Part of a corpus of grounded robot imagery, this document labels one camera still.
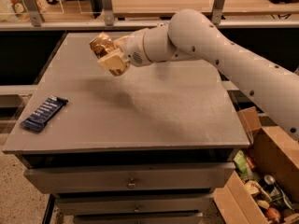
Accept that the wooden table top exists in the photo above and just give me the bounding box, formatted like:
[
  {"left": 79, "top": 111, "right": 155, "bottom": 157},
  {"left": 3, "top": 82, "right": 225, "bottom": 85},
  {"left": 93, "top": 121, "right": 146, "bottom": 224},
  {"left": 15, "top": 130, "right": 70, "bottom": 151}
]
[{"left": 112, "top": 0, "right": 299, "bottom": 17}]

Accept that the round brass drawer knob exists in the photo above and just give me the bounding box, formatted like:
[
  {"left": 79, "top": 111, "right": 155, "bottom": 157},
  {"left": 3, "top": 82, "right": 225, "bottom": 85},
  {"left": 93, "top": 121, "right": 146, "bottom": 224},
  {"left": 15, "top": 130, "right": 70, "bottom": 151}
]
[{"left": 127, "top": 178, "right": 136, "bottom": 189}]

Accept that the red apple in box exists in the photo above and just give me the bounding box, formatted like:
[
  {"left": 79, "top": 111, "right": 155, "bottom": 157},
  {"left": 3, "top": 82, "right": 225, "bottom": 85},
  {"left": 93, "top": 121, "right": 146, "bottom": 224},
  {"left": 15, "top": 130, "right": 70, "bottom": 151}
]
[{"left": 265, "top": 207, "right": 281, "bottom": 223}]

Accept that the lower brass drawer knob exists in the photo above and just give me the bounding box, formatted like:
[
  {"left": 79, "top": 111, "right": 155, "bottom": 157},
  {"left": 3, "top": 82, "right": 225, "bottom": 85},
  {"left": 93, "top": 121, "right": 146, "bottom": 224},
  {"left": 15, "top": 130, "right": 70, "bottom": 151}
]
[{"left": 134, "top": 205, "right": 140, "bottom": 213}]

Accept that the dark blue snack bar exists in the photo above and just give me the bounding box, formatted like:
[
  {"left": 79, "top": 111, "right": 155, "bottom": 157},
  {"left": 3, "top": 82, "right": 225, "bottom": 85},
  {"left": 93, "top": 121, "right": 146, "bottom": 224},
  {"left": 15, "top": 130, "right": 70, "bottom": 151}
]
[{"left": 21, "top": 95, "right": 68, "bottom": 133}]

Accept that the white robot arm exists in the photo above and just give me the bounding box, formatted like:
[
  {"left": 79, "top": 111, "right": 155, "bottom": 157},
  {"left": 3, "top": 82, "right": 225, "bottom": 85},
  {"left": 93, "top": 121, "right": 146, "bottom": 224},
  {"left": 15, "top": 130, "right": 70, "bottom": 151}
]
[{"left": 90, "top": 9, "right": 299, "bottom": 140}]

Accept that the orange white carton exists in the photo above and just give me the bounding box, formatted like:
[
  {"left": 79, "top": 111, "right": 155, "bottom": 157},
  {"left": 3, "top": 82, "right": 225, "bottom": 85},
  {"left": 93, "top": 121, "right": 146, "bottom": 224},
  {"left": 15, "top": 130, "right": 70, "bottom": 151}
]
[{"left": 0, "top": 0, "right": 29, "bottom": 22}]

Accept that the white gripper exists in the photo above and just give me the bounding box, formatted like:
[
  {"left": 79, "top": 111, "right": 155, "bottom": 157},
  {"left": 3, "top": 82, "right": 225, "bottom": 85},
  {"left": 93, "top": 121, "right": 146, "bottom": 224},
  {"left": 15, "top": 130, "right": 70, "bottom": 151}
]
[{"left": 97, "top": 28, "right": 152, "bottom": 76}]

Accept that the open cardboard box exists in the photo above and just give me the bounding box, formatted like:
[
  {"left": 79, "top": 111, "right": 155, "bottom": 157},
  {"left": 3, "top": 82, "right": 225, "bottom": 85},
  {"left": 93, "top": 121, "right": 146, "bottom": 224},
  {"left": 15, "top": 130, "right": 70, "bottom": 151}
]
[{"left": 214, "top": 107, "right": 299, "bottom": 224}]

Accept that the orange gold soda can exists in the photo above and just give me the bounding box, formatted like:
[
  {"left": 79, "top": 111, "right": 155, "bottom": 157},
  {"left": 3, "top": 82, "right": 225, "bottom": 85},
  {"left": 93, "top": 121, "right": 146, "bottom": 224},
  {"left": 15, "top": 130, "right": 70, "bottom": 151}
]
[{"left": 89, "top": 31, "right": 130, "bottom": 77}]

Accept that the grey drawer cabinet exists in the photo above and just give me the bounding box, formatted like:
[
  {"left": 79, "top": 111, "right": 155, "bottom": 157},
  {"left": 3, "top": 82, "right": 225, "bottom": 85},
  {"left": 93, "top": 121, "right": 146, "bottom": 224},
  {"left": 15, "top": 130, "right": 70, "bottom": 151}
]
[{"left": 4, "top": 33, "right": 249, "bottom": 224}]

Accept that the grey metal railing bracket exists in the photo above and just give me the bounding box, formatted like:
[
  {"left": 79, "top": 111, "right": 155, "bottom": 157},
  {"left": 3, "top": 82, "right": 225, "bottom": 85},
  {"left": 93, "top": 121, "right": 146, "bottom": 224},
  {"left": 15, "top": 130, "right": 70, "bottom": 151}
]
[
  {"left": 209, "top": 0, "right": 225, "bottom": 25},
  {"left": 23, "top": 0, "right": 44, "bottom": 27},
  {"left": 101, "top": 0, "right": 115, "bottom": 26}
]

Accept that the green snack packet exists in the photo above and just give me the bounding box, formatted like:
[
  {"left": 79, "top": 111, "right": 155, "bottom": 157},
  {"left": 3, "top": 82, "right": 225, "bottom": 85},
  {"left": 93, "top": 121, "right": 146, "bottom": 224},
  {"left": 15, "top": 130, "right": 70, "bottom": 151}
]
[{"left": 234, "top": 150, "right": 254, "bottom": 180}]

